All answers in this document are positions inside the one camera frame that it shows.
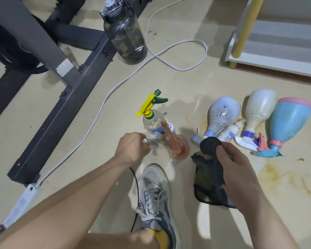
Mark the black round weight plate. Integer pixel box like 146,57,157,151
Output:
0,17,58,75

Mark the small white bottle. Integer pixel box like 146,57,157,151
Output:
218,120,246,143

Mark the small clear bottle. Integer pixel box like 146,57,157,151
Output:
143,139,160,151

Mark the thin black cable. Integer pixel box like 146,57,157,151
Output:
130,167,140,232

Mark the person's left forearm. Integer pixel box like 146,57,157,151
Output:
0,156,135,249

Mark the person's right hand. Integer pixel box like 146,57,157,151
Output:
216,141,266,214

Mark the white shelf yellow leg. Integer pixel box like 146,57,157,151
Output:
225,0,311,79

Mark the person's left hand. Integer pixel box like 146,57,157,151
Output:
114,132,152,167

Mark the large dark water bottle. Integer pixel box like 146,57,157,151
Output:
100,0,148,65

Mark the white speckled spray bottle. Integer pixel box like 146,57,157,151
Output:
190,96,242,144

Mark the white power cable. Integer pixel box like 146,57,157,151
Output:
37,0,208,186

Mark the yellow sock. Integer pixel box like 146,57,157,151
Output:
148,228,171,249

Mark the black metal equipment frame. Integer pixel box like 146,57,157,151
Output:
0,0,154,185

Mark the white power strip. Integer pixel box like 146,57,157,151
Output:
3,183,43,228

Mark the orange spray bottle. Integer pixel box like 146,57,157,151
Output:
161,121,191,162

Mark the cream speckled spray bottle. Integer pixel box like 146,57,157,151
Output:
235,89,278,152

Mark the blue spray bottle pink band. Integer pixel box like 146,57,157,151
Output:
250,97,311,158

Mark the person's leg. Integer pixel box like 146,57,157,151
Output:
87,229,156,249

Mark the small bottle blue label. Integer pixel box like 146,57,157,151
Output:
154,123,176,140

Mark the person's right forearm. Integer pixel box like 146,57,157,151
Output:
234,193,300,249

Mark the grey sneaker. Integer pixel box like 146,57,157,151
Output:
135,163,177,249

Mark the clear spray bottle yellow trigger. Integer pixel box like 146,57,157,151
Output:
136,89,169,135

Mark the black cloth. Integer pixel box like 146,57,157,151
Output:
191,136,237,209

